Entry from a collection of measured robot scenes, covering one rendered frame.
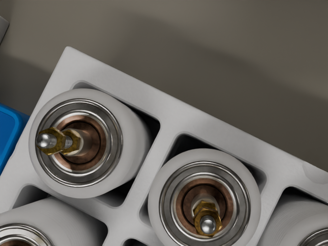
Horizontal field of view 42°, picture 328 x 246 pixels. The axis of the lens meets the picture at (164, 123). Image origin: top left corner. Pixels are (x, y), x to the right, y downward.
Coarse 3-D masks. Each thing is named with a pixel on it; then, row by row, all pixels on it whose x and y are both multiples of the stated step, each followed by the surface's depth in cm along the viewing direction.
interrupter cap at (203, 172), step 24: (192, 168) 35; (216, 168) 35; (168, 192) 35; (192, 192) 36; (216, 192) 35; (240, 192) 35; (168, 216) 35; (240, 216) 35; (192, 240) 35; (216, 240) 35
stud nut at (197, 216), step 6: (204, 210) 28; (210, 210) 28; (216, 210) 28; (198, 216) 28; (216, 216) 28; (198, 222) 28; (216, 222) 28; (198, 228) 28; (216, 228) 28; (204, 234) 28; (210, 234) 28
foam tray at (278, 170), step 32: (64, 64) 44; (96, 64) 44; (128, 96) 44; (160, 96) 43; (160, 128) 43; (192, 128) 43; (224, 128) 43; (160, 160) 43; (256, 160) 42; (288, 160) 42; (0, 192) 44; (32, 192) 48; (128, 192) 43; (320, 192) 42; (128, 224) 43
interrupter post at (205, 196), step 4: (196, 196) 35; (200, 196) 34; (204, 196) 33; (208, 196) 33; (212, 196) 35; (192, 200) 35; (196, 200) 33; (200, 200) 33; (204, 200) 33; (208, 200) 33; (212, 200) 33; (192, 204) 33; (196, 204) 33; (216, 204) 32; (192, 208) 33; (216, 208) 32; (192, 212) 33; (192, 216) 33
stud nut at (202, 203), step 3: (201, 201) 32; (204, 201) 32; (207, 201) 32; (198, 204) 32; (201, 204) 31; (204, 204) 31; (207, 204) 31; (210, 204) 31; (213, 204) 31; (195, 207) 32; (198, 207) 31; (201, 207) 31; (210, 207) 31; (213, 207) 31; (195, 210) 31; (198, 210) 31; (195, 213) 31
